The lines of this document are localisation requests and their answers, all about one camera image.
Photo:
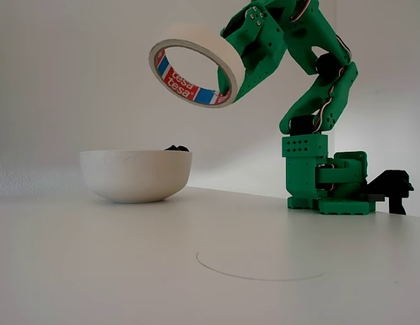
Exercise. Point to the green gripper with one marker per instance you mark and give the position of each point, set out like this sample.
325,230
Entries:
253,55

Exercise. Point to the cream masking tape roll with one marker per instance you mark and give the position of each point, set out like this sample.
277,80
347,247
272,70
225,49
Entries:
203,37

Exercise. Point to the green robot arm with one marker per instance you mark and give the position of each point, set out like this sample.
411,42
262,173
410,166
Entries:
301,169

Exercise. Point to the dark grey cloth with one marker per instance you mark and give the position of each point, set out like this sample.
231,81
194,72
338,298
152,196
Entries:
176,148

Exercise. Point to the white round bowl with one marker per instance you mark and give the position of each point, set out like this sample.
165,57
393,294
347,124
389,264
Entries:
135,176

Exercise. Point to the black table clamp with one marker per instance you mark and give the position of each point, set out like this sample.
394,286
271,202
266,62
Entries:
396,183

